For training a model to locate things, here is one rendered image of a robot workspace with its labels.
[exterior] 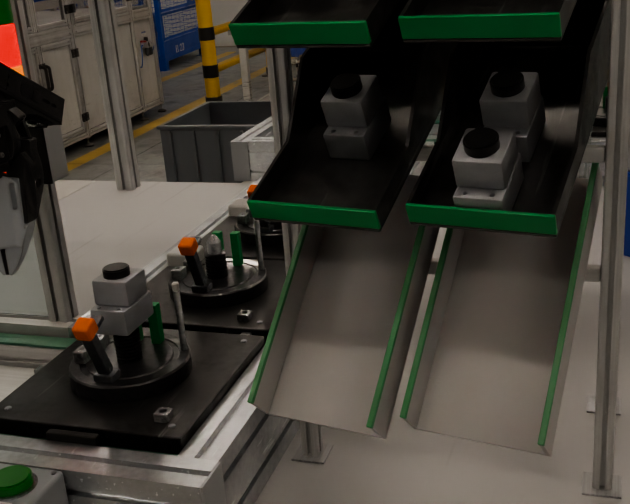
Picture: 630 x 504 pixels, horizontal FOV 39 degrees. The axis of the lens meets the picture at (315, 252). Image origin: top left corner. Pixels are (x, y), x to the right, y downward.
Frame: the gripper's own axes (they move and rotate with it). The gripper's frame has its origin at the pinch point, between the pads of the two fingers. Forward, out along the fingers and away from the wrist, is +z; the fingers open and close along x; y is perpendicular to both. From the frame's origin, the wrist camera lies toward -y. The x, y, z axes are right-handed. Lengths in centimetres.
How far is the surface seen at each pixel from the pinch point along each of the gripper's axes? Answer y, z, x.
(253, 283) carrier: -42.8, 19.9, 4.0
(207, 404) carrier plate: -14.3, 21.9, 9.6
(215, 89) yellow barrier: -656, 102, -281
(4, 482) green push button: 3.2, 21.7, -3.5
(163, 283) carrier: -46, 22, -11
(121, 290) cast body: -17.4, 10.5, -0.7
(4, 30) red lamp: -30.1, -16.6, -18.9
